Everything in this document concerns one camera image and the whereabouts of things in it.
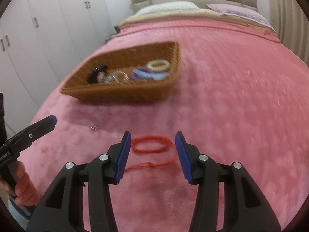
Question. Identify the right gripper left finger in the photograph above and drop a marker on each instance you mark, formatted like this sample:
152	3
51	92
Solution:
61	207

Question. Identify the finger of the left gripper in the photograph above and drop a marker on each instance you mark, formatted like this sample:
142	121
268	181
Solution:
35	131

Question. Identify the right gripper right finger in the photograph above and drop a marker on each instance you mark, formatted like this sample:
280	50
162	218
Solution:
246	207

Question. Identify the black wrist watch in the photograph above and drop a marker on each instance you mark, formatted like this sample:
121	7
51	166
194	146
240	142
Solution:
98	74

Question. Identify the crystal butterfly hair clip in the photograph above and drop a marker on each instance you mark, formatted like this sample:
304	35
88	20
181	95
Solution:
116	77

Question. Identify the left hand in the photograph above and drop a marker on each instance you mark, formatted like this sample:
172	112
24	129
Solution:
25	190

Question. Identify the pink plush blanket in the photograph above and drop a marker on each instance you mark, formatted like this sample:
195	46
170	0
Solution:
240	96

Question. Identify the white wardrobe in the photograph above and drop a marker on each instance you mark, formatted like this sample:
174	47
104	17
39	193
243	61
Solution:
43	41

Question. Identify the brown wicker basket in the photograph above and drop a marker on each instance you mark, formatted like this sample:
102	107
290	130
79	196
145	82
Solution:
158	57

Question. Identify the pink floral pillow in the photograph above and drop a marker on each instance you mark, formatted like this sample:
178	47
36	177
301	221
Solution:
242	12

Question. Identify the beige curtain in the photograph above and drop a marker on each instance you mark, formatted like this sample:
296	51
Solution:
291	25

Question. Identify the white dotted pillow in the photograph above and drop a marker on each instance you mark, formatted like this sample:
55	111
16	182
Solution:
167	7

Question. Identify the beige bed sheet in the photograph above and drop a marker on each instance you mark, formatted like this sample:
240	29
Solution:
197	14

